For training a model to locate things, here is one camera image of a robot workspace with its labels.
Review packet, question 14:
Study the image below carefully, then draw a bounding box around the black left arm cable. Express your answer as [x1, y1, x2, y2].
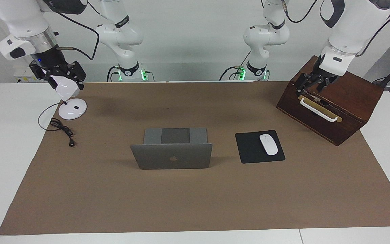
[283, 0, 390, 57]

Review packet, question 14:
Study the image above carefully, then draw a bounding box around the white box handle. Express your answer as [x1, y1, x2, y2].
[299, 98, 338, 122]

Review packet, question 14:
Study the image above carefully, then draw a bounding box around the white power strip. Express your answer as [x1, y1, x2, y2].
[13, 66, 45, 83]

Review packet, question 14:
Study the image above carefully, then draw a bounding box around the brown table mat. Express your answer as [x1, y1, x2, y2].
[0, 81, 390, 235]

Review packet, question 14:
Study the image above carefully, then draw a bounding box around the black arm base cable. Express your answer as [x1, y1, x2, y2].
[106, 65, 119, 82]
[219, 51, 251, 81]

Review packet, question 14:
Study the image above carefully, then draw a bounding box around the white computer mouse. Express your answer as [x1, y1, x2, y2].
[259, 134, 279, 156]

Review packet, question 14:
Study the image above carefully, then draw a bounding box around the dark brown wooden box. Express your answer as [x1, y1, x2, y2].
[276, 55, 384, 146]

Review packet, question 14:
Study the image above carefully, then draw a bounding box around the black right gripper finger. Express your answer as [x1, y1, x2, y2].
[29, 63, 54, 89]
[69, 62, 87, 90]

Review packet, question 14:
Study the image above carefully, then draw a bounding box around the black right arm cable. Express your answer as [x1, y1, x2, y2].
[56, 10, 100, 61]

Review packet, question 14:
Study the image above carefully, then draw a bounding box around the brass handle plate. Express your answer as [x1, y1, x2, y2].
[298, 95, 343, 123]

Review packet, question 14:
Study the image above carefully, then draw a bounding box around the black lamp power cable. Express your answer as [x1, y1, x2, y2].
[38, 103, 76, 147]

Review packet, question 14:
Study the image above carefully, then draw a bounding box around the black mouse pad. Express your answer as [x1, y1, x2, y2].
[235, 130, 286, 164]

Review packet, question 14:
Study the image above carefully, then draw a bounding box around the grey laptop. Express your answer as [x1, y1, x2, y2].
[130, 128, 213, 170]

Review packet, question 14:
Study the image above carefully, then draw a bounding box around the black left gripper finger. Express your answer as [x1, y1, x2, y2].
[316, 79, 331, 93]
[295, 74, 312, 95]

